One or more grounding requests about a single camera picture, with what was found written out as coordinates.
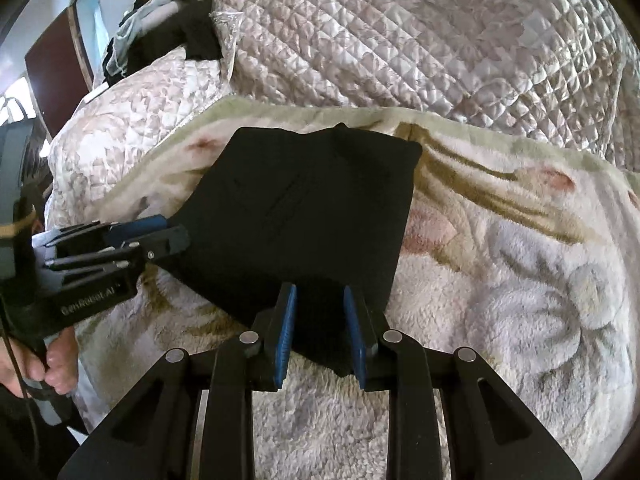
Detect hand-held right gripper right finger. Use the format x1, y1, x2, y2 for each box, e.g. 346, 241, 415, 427
342, 285, 583, 480

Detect diamond quilted bedspread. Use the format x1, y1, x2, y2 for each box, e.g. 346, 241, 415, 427
210, 0, 640, 171

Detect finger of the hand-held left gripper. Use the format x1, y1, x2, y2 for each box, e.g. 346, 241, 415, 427
35, 214, 170, 252
44, 224, 192, 282

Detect floral quilted comforter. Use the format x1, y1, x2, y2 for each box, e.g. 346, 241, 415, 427
45, 55, 236, 241

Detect pile of clothes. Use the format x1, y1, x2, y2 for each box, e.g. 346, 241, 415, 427
102, 0, 223, 81

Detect person's left forearm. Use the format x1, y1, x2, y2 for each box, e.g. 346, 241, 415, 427
0, 385, 96, 480

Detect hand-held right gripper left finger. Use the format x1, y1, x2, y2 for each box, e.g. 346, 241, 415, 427
57, 282, 301, 480

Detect floral fleece blanket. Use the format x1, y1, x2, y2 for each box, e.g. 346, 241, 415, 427
75, 95, 640, 480

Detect pale grey garment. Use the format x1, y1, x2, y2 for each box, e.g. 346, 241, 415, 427
112, 0, 186, 63

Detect clear plastic wrap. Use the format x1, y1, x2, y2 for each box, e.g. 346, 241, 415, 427
211, 10, 242, 82

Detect person's left hand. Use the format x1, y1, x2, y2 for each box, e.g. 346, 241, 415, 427
0, 337, 80, 397

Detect black cable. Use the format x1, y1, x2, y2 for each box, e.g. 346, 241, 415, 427
0, 290, 43, 480

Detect black pants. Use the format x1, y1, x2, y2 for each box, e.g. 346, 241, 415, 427
170, 122, 423, 378

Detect dark red cabinet door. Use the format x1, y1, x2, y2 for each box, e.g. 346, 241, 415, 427
24, 10, 95, 137

